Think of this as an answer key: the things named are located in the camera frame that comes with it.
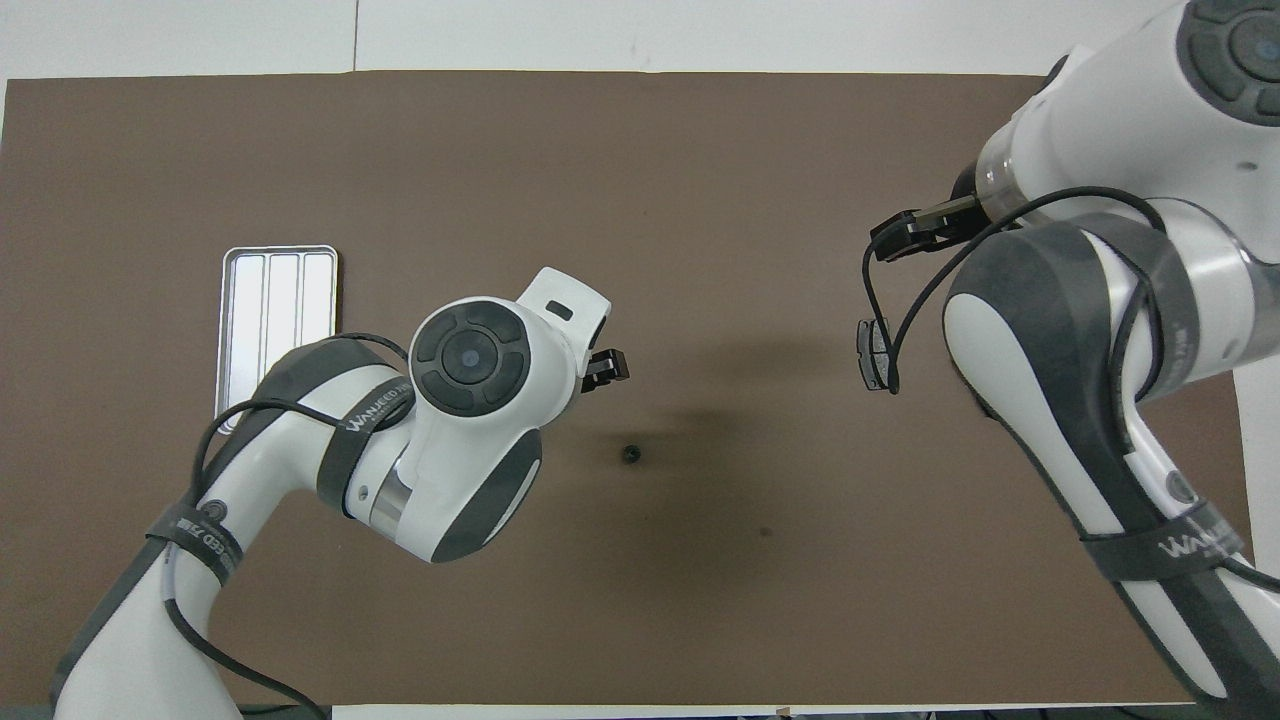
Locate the short rectangular grey brake pad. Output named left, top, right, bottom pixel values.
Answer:
left=856, top=317, right=898, bottom=392

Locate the brown table mat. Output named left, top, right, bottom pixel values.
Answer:
left=0, top=70, right=1251, bottom=706

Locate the silver metal tray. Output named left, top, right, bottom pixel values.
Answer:
left=214, top=244, right=340, bottom=437

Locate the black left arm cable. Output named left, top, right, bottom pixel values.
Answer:
left=165, top=330, right=413, bottom=720

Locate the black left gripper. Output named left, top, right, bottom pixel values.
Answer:
left=577, top=347, right=632, bottom=394

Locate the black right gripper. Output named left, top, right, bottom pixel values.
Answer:
left=868, top=160, right=1002, bottom=264

